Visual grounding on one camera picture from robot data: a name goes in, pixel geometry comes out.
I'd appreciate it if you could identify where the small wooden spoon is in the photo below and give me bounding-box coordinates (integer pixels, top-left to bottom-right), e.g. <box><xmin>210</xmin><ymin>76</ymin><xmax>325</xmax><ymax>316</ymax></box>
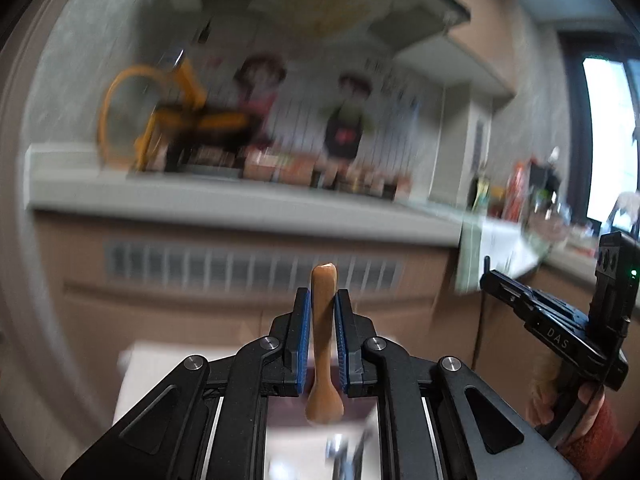
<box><xmin>311</xmin><ymin>263</ymin><xmax>338</xmax><ymax>396</ymax></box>

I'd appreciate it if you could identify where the gloved right hand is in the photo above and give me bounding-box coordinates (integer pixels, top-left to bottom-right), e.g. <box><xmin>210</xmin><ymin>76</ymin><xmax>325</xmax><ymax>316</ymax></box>
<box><xmin>525</xmin><ymin>351</ymin><xmax>605</xmax><ymax>444</ymax></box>

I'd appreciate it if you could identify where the purple plastic utensil holder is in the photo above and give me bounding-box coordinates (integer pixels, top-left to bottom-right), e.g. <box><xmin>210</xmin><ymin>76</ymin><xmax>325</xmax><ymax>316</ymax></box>
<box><xmin>267</xmin><ymin>389</ymin><xmax>378</xmax><ymax>429</ymax></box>

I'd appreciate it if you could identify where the green white hanging towel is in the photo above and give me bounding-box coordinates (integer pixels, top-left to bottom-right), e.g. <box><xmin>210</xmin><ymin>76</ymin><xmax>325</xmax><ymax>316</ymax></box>
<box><xmin>454</xmin><ymin>216</ymin><xmax>551</xmax><ymax>295</ymax></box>

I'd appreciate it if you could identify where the orange snack bag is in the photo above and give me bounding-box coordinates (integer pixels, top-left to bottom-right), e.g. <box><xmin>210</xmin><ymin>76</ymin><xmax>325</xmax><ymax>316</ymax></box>
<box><xmin>502</xmin><ymin>160</ymin><xmax>528</xmax><ymax>223</ymax></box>

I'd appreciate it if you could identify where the grey ventilation grille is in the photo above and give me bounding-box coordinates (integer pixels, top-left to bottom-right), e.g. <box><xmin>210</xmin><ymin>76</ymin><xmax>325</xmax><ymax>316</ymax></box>
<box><xmin>104</xmin><ymin>240</ymin><xmax>405</xmax><ymax>294</ymax></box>

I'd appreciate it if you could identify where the yellow rimmed glass lid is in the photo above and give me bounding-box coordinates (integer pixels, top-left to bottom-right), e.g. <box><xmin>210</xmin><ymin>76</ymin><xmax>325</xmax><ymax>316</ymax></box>
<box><xmin>96</xmin><ymin>64</ymin><xmax>171</xmax><ymax>169</ymax></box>

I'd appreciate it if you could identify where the black wok yellow handle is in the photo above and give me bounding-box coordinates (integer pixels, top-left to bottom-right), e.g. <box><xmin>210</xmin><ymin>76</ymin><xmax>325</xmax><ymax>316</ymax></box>
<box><xmin>134</xmin><ymin>51</ymin><xmax>262</xmax><ymax>171</ymax></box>

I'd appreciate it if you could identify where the cartoon couple wall sticker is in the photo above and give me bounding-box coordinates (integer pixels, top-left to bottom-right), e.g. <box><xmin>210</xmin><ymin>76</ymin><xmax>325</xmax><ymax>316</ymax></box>
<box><xmin>199</xmin><ymin>52</ymin><xmax>421</xmax><ymax>162</ymax></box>

